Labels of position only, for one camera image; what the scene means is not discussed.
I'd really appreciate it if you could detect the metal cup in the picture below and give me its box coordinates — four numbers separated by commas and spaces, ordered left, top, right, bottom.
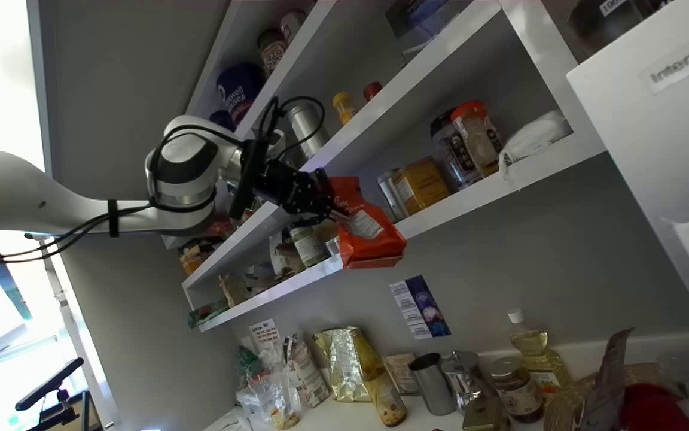
409, 351, 457, 416

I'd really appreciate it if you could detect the yellow small bottle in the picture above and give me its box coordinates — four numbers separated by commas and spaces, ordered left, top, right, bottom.
332, 90, 357, 125

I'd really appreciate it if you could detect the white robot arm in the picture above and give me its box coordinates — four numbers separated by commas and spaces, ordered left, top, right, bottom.
0, 114, 347, 234

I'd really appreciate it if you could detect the orange pack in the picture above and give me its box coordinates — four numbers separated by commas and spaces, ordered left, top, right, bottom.
338, 178, 406, 269

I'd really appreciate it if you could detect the cooking oil bottle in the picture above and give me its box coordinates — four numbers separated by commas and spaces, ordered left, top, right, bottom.
508, 308, 575, 397

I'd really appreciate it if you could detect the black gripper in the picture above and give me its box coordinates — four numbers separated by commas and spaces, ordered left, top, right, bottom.
232, 142, 347, 226

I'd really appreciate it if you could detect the green lid jar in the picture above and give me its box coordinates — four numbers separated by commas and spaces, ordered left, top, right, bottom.
289, 228, 326, 269

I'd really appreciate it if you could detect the white cabinet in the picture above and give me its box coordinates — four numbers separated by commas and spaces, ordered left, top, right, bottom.
569, 0, 689, 288

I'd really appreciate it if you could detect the blue white wall leaflet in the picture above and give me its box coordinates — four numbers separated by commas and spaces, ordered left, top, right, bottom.
391, 276, 451, 341

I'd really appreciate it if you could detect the glass jar with label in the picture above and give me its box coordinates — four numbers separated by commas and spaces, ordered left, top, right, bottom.
488, 356, 543, 423

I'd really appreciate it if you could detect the gold foil bag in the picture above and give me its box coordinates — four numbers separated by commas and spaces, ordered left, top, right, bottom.
314, 325, 384, 403

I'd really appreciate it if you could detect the silver can on shelf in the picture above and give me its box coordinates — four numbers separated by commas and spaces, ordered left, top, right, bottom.
288, 102, 329, 159

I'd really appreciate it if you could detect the red lid spice jar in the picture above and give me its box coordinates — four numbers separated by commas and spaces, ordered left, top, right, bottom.
451, 100, 502, 178

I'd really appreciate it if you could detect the orange jar on shelf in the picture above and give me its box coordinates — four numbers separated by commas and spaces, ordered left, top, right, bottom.
393, 159, 451, 213

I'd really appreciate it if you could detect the white wall shelf unit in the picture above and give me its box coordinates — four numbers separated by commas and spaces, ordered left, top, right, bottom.
149, 0, 611, 335

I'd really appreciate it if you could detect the blue round container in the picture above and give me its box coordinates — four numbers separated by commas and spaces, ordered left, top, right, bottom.
216, 62, 266, 125

